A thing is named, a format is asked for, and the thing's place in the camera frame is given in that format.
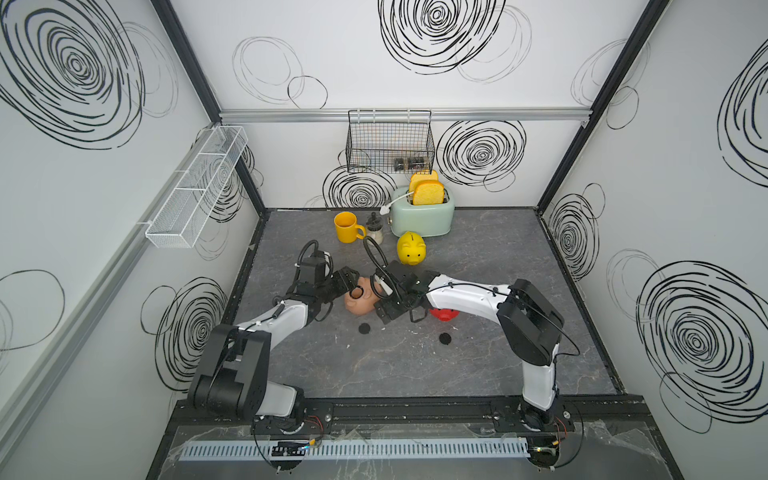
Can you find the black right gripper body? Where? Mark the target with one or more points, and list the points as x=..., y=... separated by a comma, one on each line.
x=391, y=306

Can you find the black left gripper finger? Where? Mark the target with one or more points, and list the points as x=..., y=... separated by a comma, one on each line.
x=338, y=290
x=346, y=276

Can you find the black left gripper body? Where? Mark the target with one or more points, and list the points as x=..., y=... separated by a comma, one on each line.
x=323, y=293

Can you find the pink piggy bank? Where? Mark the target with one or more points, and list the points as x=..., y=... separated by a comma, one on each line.
x=366, y=304

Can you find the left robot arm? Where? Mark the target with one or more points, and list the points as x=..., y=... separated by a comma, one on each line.
x=231, y=378

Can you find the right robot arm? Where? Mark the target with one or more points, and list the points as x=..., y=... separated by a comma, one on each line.
x=532, y=326

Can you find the yellow piggy bank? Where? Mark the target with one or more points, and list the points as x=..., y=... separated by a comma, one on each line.
x=411, y=249

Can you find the red piggy bank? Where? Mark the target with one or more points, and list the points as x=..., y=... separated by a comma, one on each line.
x=444, y=315

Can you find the yellow ceramic mug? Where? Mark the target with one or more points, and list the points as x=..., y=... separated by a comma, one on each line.
x=347, y=228

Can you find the glass sugar jar with spoon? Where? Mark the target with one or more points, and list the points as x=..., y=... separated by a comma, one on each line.
x=374, y=226

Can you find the mint green toaster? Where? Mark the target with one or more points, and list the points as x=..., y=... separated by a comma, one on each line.
x=425, y=220

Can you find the yellow toast slice front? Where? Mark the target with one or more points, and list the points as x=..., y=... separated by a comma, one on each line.
x=429, y=192

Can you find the yellow toast slice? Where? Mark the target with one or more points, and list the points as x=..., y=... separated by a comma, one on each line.
x=421, y=176
x=429, y=192

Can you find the yellow toast slice rear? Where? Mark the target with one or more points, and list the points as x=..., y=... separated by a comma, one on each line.
x=421, y=176

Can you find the dark item in basket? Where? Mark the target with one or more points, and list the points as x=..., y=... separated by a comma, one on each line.
x=403, y=164

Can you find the black wire basket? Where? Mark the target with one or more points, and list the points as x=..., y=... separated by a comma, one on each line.
x=376, y=137

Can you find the white wire shelf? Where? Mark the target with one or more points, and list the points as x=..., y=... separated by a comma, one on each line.
x=186, y=210

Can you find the white slotted cable duct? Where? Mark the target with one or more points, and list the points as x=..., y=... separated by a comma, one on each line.
x=356, y=449

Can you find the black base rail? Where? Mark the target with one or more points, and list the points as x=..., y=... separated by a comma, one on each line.
x=502, y=413

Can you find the black corner frame post left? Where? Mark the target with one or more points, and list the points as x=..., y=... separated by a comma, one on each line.
x=185, y=52

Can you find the black corner frame post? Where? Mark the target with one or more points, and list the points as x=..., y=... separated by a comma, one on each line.
x=185, y=52
x=625, y=60

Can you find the black corner frame post right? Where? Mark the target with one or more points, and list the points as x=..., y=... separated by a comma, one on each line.
x=625, y=60

